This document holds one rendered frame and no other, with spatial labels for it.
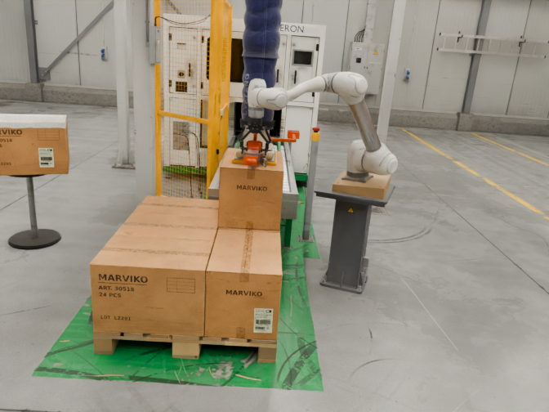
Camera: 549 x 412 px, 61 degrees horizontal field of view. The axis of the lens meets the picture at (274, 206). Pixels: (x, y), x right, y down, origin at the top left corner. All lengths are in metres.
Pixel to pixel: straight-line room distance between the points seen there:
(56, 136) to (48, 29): 9.68
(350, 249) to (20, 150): 2.56
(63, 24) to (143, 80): 9.16
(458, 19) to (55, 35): 9.91
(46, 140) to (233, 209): 1.65
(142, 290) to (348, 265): 1.58
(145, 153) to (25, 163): 1.00
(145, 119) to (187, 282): 2.16
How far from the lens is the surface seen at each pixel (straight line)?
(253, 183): 2.94
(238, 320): 2.61
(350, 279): 3.57
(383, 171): 3.16
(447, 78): 13.15
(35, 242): 4.32
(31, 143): 4.00
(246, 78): 3.07
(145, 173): 4.47
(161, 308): 2.63
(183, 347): 2.74
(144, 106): 4.35
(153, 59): 4.25
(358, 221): 3.39
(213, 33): 4.26
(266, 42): 3.01
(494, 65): 13.57
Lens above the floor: 1.65
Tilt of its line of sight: 18 degrees down
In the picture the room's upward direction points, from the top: 4 degrees clockwise
